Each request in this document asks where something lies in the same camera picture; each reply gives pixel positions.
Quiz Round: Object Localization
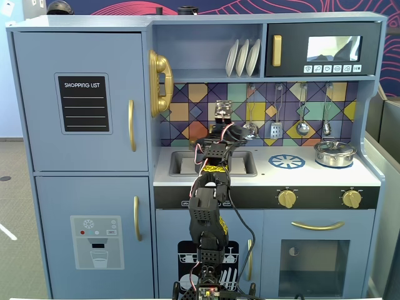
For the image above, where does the oven door with window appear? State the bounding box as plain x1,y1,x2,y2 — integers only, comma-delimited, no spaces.
262,209,376,298

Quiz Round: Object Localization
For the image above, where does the gray toy sink basin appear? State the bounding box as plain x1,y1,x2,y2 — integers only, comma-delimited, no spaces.
168,150,258,178

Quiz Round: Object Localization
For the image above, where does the dishwasher door with dish print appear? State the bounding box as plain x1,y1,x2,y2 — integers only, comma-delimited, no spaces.
154,209,264,299

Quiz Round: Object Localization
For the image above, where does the gold oven handle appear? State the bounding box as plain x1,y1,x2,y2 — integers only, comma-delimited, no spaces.
291,220,346,232

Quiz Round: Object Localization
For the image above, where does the steel toy spatula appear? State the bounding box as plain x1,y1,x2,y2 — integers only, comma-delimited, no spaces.
270,83,284,140

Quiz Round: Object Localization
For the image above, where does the small wrist camera board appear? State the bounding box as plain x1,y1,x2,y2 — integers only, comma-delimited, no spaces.
214,99,234,123

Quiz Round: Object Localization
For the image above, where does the small steel toy utensil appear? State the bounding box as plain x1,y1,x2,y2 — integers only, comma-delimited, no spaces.
322,82,333,136

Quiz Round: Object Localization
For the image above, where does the gold dishwasher handle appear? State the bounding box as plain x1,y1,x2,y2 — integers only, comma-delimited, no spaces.
246,239,254,283

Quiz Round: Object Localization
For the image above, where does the gold stove knob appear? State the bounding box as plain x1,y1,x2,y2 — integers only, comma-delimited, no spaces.
277,189,298,209
341,189,364,210

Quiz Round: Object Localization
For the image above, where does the steel pot with lid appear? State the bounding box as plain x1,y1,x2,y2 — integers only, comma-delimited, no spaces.
313,140,358,169

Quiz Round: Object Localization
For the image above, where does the gold microwave handle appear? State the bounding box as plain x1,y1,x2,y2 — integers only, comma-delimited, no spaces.
272,34,283,68

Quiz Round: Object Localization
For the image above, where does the blue toy kitchen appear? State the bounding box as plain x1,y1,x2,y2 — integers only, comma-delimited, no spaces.
5,11,389,299

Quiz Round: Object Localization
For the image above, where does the gold freezer handle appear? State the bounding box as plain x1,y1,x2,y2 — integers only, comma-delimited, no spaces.
133,196,143,243

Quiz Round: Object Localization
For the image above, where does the black toy microwave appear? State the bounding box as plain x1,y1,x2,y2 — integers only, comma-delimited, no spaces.
264,21,383,78

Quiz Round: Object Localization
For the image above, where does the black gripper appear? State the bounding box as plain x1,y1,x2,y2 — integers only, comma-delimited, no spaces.
198,120,237,148

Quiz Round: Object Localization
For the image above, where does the black helmet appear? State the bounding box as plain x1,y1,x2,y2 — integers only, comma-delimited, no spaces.
46,0,74,15

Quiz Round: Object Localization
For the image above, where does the white toy plate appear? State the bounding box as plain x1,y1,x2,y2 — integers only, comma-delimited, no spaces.
245,37,262,77
234,38,251,78
225,38,240,78

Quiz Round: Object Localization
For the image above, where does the black camera cable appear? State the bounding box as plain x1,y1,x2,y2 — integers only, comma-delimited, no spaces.
227,184,258,296

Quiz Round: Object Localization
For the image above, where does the steel toy round spoon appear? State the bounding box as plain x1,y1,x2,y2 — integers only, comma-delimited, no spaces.
296,82,311,137

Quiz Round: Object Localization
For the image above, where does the gold fridge handle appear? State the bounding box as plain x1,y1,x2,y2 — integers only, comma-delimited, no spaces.
127,99,138,153

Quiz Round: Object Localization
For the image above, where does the fridge door with shopping list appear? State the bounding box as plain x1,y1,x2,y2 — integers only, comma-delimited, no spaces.
12,31,149,173

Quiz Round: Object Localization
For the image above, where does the freezer door with dispenser print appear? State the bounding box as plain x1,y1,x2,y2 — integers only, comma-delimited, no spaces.
34,175,151,299

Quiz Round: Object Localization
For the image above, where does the steel toy ladle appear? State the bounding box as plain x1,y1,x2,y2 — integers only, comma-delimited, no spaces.
242,83,259,139

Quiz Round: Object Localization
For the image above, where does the gold toy telephone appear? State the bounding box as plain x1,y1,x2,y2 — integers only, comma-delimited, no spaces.
147,49,174,118

